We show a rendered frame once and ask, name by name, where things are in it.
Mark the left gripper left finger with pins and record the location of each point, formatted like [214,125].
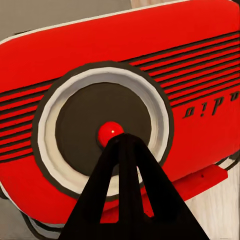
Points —
[84,221]

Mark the radio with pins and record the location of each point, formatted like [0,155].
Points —
[168,73]

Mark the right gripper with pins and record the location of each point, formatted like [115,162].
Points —
[149,219]

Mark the coffee table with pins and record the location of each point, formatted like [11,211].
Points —
[24,15]

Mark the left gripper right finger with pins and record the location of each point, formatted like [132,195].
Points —
[174,220]

